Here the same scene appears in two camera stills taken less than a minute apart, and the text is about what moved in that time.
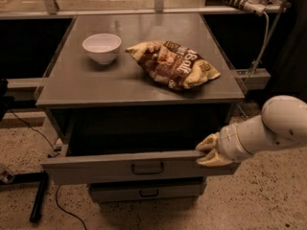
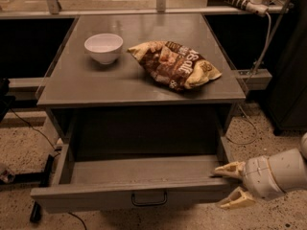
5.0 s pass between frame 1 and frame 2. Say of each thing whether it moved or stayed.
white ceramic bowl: stayed
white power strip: stayed
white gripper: moved
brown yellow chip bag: stayed
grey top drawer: moved
